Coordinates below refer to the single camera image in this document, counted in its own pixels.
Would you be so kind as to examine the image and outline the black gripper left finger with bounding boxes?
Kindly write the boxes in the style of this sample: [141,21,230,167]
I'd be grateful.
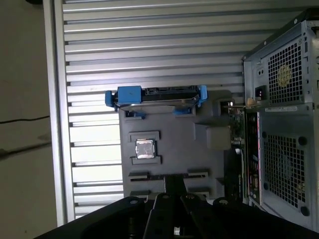
[32,175,180,239]

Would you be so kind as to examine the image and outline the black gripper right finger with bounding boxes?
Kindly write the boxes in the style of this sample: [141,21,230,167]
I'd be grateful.
[174,175,316,239]

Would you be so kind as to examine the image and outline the dark RAM stick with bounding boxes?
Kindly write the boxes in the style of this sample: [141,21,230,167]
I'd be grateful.
[130,174,209,182]

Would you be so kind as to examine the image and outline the silver CPU chip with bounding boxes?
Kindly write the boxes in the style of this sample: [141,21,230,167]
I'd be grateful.
[134,138,157,159]

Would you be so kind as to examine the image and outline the grey plastic parts rack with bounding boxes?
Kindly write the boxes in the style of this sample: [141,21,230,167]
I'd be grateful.
[119,89,236,200]

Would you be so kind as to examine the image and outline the green graphics card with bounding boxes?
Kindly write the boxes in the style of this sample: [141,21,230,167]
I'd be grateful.
[223,97,261,207]

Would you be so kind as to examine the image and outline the open black PC case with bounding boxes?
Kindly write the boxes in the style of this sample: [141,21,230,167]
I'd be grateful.
[241,7,319,231]

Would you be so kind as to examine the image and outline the hard disk in blue carrier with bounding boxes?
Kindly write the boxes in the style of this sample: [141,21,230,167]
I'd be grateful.
[104,84,209,113]

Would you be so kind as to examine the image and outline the grey power supply unit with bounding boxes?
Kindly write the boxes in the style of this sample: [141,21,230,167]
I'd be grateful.
[251,19,319,105]

